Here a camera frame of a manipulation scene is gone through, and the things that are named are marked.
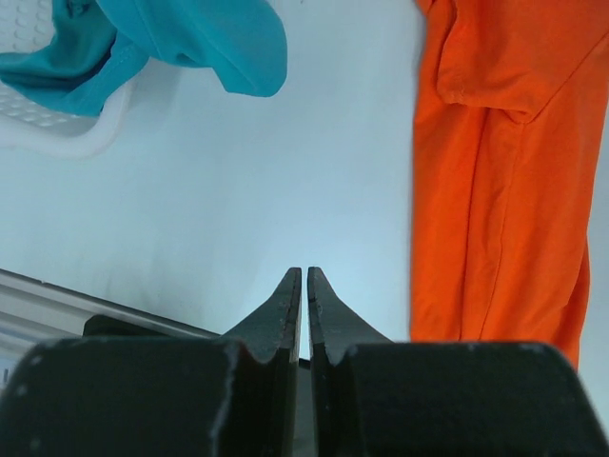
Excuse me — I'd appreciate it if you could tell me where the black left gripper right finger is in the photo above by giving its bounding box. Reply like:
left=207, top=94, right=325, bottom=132
left=307, top=267, right=608, bottom=456

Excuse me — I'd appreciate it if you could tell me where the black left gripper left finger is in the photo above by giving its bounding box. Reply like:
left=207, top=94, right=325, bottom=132
left=1, top=268, right=302, bottom=456

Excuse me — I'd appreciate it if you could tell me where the orange t-shirt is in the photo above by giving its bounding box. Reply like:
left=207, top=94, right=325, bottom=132
left=409, top=1, right=608, bottom=364

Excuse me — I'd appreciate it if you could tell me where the white plastic basket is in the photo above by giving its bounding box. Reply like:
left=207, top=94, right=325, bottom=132
left=1, top=0, right=134, bottom=159

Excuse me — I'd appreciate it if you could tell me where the teal t-shirt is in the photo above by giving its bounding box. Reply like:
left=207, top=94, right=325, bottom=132
left=1, top=0, right=287, bottom=117

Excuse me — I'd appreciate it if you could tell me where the aluminium frame rail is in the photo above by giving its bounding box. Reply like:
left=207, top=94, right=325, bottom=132
left=1, top=270, right=216, bottom=385

